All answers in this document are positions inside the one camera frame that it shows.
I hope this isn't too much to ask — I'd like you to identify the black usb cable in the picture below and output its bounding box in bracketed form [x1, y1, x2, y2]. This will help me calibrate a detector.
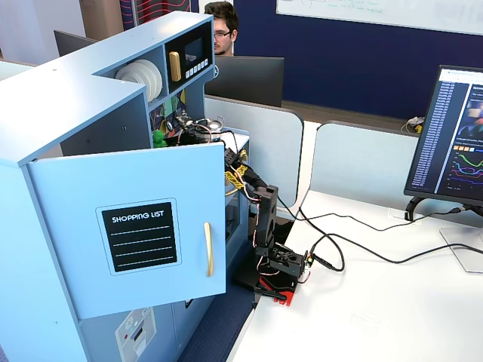
[277, 195, 472, 232]

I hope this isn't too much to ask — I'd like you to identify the white toy plate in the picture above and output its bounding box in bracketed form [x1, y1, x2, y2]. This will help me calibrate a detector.
[130, 59, 160, 101]
[141, 59, 165, 100]
[115, 61, 154, 102]

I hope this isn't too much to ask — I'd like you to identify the black toy microwave door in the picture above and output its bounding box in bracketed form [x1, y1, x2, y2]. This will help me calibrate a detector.
[165, 25, 213, 94]

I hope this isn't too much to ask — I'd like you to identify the blue shopping list cabinet door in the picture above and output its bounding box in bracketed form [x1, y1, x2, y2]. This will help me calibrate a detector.
[26, 141, 228, 321]

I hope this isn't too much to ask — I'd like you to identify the black power cable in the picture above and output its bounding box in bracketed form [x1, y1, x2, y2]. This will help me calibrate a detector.
[311, 232, 483, 273]

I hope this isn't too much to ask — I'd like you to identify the gold cabinet door handle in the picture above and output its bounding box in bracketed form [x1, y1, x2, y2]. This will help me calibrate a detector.
[203, 221, 215, 278]

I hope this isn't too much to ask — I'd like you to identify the gold microwave handle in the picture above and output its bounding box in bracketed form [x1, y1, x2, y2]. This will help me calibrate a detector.
[168, 51, 182, 82]

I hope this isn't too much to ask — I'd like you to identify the monitor with lit screen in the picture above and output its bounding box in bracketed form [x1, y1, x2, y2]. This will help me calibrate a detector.
[403, 64, 483, 275]

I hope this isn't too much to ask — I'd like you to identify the man with glasses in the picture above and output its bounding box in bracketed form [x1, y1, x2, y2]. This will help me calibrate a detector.
[203, 1, 240, 57]

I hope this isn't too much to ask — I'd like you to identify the red table clamp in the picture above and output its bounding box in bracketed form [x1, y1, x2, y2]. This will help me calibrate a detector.
[253, 277, 299, 307]

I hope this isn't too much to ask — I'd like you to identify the blue oven door with window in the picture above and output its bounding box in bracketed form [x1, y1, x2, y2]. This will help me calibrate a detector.
[225, 190, 251, 244]

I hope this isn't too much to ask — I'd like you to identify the yellow white desk clutter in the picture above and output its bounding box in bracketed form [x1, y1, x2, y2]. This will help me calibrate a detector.
[401, 115, 426, 135]

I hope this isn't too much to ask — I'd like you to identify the black monitor back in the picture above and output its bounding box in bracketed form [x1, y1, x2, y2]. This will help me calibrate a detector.
[205, 55, 285, 109]

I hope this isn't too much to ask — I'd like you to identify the blue toy kitchen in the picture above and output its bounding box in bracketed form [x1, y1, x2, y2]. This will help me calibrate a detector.
[0, 10, 252, 362]

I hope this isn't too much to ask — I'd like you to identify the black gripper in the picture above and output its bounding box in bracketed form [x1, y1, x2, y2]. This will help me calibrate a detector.
[165, 126, 213, 147]

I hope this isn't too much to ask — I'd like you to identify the grey desk divider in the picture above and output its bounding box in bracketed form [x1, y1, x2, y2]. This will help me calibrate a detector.
[205, 94, 305, 209]
[309, 120, 420, 207]

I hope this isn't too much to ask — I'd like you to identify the steel pot with lid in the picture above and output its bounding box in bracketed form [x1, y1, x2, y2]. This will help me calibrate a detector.
[196, 117, 227, 143]

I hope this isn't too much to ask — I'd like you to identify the dark monitor back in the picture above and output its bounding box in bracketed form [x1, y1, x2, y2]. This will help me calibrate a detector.
[54, 29, 99, 58]

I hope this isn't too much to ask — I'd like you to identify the white wall whiteboard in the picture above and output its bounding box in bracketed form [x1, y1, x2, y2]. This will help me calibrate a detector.
[275, 0, 483, 37]

